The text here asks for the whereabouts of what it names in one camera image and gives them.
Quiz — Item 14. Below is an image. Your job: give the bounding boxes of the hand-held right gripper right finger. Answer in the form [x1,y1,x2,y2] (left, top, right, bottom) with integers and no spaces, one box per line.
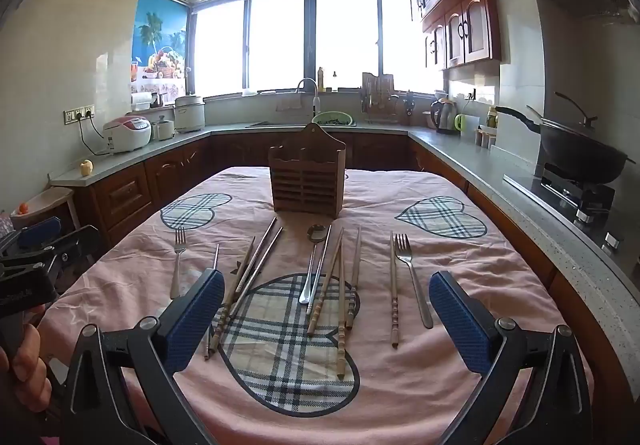
[428,270,596,445]

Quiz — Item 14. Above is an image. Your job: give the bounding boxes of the wooden utensil holder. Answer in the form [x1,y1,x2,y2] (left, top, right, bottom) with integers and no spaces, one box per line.
[267,122,348,218]

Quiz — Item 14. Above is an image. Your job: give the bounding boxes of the wooden dish rack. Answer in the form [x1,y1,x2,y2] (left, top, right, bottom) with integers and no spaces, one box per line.
[361,72,401,123]

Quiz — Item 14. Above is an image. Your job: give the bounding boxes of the beige bin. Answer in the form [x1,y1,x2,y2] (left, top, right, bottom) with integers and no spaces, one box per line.
[10,188,76,231]

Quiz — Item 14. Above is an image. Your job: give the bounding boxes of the wooden lower cabinets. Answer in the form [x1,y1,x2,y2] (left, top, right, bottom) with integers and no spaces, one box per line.
[75,130,638,406]

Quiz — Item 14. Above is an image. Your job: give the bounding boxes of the white and red rice cooker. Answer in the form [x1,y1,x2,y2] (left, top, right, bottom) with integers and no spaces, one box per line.
[102,116,152,154]

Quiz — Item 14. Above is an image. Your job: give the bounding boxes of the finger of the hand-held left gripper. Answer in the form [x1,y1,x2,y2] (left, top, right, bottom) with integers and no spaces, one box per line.
[0,216,63,258]
[30,224,108,296]

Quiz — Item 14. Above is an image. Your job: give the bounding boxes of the metal fork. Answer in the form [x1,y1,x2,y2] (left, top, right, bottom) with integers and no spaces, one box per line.
[170,226,187,300]
[394,232,434,330]

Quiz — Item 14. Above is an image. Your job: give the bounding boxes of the black wok with lid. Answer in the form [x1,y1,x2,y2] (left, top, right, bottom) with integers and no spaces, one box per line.
[495,92,629,185]

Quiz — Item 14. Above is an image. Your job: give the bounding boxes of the metal chopstick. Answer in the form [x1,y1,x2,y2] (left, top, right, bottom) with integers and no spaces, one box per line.
[210,225,284,355]
[227,216,278,311]
[306,224,333,315]

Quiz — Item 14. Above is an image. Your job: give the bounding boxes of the large kitchen window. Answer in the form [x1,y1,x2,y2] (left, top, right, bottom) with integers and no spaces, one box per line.
[187,0,446,98]

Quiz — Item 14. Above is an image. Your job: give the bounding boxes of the steel electric kettle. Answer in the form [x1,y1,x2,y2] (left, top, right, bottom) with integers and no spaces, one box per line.
[431,98,458,135]

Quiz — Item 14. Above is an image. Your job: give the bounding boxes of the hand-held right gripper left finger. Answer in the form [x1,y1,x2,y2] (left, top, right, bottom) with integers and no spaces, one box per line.
[60,267,226,445]

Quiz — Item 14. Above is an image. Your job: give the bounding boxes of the small white lidded pot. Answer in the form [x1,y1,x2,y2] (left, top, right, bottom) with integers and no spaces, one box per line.
[151,116,176,142]

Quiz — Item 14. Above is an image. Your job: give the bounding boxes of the pink plaid-heart tablecloth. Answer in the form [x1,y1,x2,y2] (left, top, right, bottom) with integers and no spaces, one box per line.
[37,166,596,445]

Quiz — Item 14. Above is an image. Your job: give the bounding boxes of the tall white electric cooker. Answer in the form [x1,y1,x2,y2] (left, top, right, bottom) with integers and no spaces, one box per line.
[173,94,207,133]

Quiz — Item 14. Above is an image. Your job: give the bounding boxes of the green colander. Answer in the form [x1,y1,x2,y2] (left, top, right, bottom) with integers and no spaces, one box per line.
[312,111,353,127]

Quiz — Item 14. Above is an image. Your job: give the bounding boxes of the beach and fruit poster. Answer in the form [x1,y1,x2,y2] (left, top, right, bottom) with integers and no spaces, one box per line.
[131,0,190,98]

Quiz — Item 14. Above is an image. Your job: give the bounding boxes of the gas stove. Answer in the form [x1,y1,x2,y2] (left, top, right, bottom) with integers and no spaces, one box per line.
[505,162,640,271]

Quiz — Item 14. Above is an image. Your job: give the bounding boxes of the curved metal faucet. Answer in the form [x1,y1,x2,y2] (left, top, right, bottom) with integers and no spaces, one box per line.
[296,78,321,118]

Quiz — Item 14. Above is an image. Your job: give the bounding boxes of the person's left hand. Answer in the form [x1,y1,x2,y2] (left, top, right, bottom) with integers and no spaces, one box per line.
[0,324,53,413]

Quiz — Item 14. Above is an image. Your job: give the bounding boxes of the metal spoon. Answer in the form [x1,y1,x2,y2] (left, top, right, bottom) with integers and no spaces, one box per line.
[299,223,327,304]

